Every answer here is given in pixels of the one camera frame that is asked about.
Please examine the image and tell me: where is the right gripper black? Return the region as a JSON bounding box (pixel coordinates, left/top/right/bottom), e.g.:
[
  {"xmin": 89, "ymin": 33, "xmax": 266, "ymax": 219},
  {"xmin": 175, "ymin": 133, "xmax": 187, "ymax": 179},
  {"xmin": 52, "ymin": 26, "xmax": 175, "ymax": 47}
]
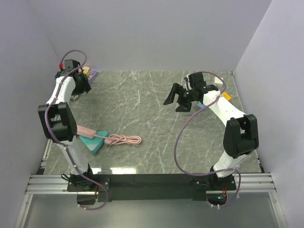
[{"xmin": 163, "ymin": 83, "xmax": 195, "ymax": 113}]

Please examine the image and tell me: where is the light blue plug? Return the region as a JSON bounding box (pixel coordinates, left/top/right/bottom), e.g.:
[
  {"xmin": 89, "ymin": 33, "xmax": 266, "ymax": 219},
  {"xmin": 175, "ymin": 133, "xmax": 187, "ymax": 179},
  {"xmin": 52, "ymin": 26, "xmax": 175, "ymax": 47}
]
[{"xmin": 197, "ymin": 102, "xmax": 205, "ymax": 109}]

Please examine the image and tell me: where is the yellow cube socket adapter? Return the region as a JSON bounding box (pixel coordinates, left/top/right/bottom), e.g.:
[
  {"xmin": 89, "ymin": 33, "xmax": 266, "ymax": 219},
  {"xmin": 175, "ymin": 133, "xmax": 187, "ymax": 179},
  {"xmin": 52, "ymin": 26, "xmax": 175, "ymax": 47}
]
[{"xmin": 222, "ymin": 92, "xmax": 232, "ymax": 101}]

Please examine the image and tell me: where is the teal power strip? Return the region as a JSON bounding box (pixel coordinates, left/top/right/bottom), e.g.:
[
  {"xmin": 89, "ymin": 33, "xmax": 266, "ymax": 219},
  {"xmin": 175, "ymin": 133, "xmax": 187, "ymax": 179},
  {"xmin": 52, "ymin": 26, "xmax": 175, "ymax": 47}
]
[{"xmin": 79, "ymin": 131, "xmax": 109, "ymax": 154}]

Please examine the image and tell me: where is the pink power strip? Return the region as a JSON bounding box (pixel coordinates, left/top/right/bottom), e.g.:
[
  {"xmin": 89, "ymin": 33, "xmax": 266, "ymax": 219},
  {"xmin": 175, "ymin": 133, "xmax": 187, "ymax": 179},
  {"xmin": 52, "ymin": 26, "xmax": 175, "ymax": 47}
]
[{"xmin": 77, "ymin": 125, "xmax": 142, "ymax": 145}]

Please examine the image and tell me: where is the white plug adapter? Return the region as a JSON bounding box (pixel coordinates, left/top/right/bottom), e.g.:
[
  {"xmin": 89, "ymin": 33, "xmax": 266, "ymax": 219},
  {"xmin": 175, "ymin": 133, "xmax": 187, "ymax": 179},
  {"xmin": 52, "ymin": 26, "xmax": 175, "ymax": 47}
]
[{"xmin": 213, "ymin": 77, "xmax": 223, "ymax": 86}]

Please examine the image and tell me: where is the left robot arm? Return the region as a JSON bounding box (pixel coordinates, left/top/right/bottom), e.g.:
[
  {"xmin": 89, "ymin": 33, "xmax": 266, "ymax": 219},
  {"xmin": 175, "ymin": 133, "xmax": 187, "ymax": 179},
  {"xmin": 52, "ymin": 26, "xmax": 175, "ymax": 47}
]
[{"xmin": 38, "ymin": 69, "xmax": 95, "ymax": 191}]

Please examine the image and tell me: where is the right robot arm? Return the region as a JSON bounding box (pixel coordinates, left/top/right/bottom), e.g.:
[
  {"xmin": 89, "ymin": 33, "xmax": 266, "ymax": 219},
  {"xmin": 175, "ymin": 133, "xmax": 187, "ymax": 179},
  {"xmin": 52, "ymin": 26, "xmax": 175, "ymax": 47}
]
[{"xmin": 163, "ymin": 83, "xmax": 259, "ymax": 190}]

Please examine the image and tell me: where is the yellow white plug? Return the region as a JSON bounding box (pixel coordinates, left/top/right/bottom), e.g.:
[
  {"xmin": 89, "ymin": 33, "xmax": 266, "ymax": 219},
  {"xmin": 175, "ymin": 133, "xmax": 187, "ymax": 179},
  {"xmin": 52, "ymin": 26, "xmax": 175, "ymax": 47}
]
[{"xmin": 82, "ymin": 66, "xmax": 90, "ymax": 76}]

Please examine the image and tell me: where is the purple power strip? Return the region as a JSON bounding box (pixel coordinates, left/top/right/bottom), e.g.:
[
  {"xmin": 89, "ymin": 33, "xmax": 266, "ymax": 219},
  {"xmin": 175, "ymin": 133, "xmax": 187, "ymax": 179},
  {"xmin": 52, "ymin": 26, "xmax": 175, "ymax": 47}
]
[{"xmin": 88, "ymin": 68, "xmax": 99, "ymax": 85}]

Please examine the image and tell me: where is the black mounting base bar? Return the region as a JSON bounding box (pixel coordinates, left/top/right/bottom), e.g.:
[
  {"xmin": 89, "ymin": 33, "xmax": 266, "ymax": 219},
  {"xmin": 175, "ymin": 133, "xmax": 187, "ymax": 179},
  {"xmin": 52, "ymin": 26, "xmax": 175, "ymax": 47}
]
[{"xmin": 66, "ymin": 174, "xmax": 237, "ymax": 202}]

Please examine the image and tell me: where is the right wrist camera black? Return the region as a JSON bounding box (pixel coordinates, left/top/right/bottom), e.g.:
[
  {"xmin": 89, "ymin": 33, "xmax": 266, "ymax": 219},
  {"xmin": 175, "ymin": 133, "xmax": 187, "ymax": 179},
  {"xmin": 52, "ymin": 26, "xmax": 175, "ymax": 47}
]
[{"xmin": 187, "ymin": 72, "xmax": 207, "ymax": 89}]

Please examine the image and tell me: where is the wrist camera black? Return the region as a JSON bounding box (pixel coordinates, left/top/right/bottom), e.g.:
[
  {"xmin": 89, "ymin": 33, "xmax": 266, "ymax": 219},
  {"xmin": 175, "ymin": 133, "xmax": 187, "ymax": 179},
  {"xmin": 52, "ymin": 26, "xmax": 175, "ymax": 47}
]
[
  {"xmin": 64, "ymin": 59, "xmax": 79, "ymax": 72},
  {"xmin": 187, "ymin": 72, "xmax": 207, "ymax": 89}
]

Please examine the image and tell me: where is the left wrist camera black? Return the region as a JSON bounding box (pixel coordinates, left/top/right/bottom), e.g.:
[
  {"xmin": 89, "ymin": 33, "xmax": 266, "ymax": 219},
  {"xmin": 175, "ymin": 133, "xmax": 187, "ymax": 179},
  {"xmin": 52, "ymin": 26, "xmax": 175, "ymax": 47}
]
[{"xmin": 64, "ymin": 59, "xmax": 79, "ymax": 72}]

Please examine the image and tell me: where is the aluminium rail frame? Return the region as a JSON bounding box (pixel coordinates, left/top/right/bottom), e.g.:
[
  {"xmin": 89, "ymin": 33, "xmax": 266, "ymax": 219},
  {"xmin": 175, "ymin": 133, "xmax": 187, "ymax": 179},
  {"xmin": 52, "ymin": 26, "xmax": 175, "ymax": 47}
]
[{"xmin": 16, "ymin": 136, "xmax": 281, "ymax": 228}]

